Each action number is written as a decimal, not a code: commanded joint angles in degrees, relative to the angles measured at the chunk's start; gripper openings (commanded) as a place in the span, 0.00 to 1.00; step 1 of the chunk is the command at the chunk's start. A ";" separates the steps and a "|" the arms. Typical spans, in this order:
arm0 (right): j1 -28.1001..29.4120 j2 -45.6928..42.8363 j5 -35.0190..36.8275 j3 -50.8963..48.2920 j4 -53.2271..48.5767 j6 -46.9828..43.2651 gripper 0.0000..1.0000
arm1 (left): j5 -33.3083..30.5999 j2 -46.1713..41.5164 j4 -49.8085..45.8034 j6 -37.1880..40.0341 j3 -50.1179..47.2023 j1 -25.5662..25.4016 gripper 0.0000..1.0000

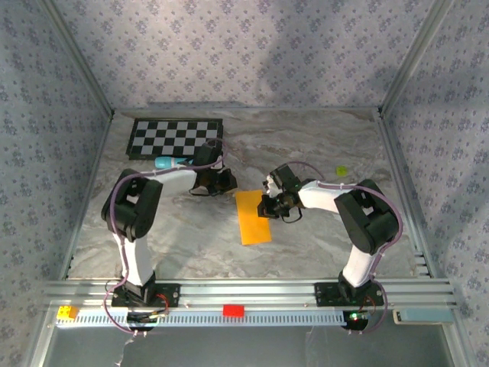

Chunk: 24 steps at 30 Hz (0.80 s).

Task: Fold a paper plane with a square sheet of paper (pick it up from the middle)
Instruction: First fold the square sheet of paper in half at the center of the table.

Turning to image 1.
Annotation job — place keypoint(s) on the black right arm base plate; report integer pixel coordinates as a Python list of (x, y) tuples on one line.
[(324, 294)]

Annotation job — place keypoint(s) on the aluminium side rail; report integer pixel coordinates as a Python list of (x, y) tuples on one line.
[(395, 153), (98, 164)]

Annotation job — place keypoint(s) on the black and white chessboard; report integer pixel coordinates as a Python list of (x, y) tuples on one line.
[(168, 135)]

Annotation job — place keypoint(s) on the black controller board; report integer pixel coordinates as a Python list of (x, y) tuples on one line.
[(141, 317), (355, 319)]

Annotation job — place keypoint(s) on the yellow block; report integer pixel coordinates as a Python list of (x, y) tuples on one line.
[(67, 312)]

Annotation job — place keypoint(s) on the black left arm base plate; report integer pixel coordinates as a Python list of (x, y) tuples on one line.
[(172, 294)]

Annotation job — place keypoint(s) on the aluminium mounting rail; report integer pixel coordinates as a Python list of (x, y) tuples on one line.
[(248, 292)]

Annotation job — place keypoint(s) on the aluminium back rail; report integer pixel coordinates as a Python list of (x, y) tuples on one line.
[(267, 107)]

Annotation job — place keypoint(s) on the aluminium corner post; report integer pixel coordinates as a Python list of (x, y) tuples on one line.
[(79, 57), (413, 57)]

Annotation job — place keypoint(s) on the red block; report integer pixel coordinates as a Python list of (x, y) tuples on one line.
[(233, 310)]

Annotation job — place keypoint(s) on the light blue marker pen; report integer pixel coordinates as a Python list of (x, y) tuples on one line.
[(164, 163)]

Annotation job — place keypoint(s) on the grey-blue flat box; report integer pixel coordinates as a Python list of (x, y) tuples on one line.
[(424, 316)]

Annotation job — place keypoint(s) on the orange paper sheet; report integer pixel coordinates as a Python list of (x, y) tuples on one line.
[(252, 225)]

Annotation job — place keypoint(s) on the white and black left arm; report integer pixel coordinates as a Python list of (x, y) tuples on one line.
[(175, 182)]

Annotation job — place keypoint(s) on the small green block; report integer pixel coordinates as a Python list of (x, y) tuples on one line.
[(341, 170)]

